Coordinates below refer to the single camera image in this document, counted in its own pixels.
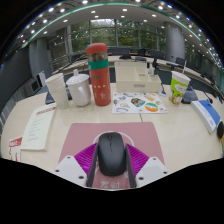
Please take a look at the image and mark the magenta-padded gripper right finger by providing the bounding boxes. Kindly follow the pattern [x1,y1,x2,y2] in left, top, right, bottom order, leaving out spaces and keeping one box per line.
[124,143,171,190]

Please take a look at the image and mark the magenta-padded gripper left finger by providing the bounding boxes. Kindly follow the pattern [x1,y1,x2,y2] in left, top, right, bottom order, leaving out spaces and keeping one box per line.
[53,142,100,188]

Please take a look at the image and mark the black computer mouse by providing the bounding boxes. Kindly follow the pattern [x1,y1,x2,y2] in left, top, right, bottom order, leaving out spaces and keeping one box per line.
[97,131,128,177]

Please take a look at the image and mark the pink printed mouse pad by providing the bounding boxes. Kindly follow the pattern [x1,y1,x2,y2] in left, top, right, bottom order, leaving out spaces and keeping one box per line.
[58,121,165,190]

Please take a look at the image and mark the white printed document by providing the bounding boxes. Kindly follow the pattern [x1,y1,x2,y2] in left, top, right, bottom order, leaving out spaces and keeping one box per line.
[20,103,58,152]

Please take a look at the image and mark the red and white booklet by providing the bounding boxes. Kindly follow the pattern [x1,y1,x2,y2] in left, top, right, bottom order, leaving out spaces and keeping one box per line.
[8,135,24,163]

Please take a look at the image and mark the colourful sticker sheet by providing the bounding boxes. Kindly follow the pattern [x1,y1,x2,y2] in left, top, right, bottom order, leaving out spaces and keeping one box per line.
[111,91,169,115]

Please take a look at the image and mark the stack of white paper cups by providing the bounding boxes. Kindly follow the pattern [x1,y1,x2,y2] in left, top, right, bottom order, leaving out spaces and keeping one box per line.
[44,72,70,110]

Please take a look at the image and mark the blue and white book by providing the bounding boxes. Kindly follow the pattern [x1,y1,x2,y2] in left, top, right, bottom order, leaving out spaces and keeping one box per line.
[190,99,222,135]

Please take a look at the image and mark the black handheld microphone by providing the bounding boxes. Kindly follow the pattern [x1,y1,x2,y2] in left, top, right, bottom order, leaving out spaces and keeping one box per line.
[216,120,224,143]

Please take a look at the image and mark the white lidded ceramic mug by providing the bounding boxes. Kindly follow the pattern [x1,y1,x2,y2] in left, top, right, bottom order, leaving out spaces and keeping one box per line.
[65,69,92,108]

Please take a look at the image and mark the green paper cup with straw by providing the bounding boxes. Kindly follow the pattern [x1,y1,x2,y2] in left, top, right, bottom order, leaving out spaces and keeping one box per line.
[168,70,192,106]

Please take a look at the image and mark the white desk organizer box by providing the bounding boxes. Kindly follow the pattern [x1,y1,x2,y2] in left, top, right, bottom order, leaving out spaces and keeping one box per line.
[114,60,163,94]

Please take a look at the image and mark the white floor appliance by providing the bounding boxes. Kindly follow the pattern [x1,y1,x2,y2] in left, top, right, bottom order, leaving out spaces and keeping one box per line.
[23,78,41,98]

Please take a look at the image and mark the red thermos bottle green band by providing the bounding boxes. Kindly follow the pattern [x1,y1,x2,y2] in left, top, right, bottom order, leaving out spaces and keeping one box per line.
[86,42,112,107]

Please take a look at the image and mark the white leaning board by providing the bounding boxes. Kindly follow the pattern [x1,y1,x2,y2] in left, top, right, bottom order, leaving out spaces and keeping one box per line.
[36,70,48,88]

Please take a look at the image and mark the long curved conference desk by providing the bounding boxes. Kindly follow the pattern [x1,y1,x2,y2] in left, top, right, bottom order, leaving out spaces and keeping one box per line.
[59,54,224,101]

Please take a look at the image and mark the black office chairs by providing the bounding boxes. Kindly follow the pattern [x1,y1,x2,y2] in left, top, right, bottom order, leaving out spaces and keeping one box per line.
[109,46,188,68]

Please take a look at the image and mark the ceiling lights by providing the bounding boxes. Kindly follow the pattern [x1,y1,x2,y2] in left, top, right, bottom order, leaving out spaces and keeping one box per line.
[13,0,224,68]

